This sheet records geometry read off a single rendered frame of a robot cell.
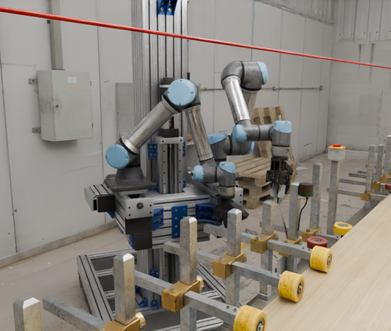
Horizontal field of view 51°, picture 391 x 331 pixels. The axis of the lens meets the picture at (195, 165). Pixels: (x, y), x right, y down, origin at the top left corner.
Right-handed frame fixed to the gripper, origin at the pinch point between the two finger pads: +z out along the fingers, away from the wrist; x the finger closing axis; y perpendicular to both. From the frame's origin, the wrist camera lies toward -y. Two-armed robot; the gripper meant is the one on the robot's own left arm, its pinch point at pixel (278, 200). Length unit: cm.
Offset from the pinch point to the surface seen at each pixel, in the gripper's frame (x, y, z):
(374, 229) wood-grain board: 35.0, -25.7, 10.8
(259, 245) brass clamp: 10.1, 34.4, 9.9
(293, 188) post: 7.8, 3.4, -7.3
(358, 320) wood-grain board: 51, 53, 16
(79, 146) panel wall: -252, -83, 3
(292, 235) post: 8.3, 1.8, 13.7
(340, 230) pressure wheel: 22.7, -17.1, 12.1
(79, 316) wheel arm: -2, 105, 14
